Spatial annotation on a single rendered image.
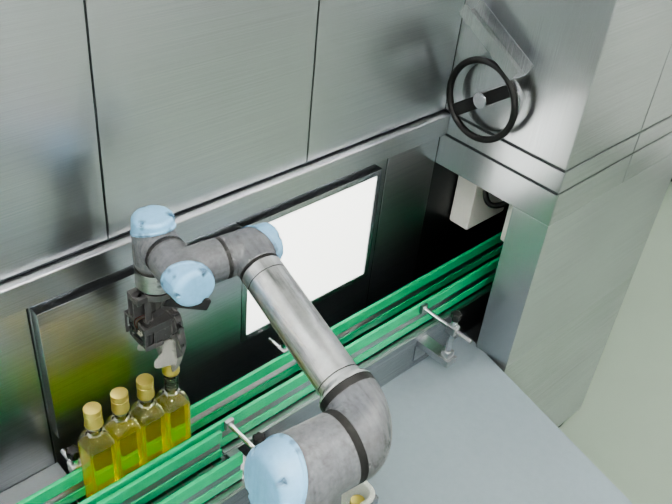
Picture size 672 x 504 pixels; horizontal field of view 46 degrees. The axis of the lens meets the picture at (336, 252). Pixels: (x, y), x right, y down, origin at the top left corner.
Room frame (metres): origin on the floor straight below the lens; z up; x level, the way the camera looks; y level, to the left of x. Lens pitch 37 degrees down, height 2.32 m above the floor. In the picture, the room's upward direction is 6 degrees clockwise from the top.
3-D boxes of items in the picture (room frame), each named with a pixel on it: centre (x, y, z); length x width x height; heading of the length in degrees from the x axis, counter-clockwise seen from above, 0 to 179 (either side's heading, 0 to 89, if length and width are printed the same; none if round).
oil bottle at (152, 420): (1.08, 0.34, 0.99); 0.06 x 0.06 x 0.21; 47
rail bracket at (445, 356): (1.58, -0.31, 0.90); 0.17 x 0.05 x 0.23; 47
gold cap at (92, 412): (0.99, 0.42, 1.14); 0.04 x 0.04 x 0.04
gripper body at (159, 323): (1.10, 0.32, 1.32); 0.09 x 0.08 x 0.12; 137
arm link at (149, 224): (1.10, 0.31, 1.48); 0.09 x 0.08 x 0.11; 39
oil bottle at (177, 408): (1.12, 0.30, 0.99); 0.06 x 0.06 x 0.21; 47
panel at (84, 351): (1.40, 0.23, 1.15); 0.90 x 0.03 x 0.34; 137
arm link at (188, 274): (1.04, 0.24, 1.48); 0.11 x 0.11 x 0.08; 39
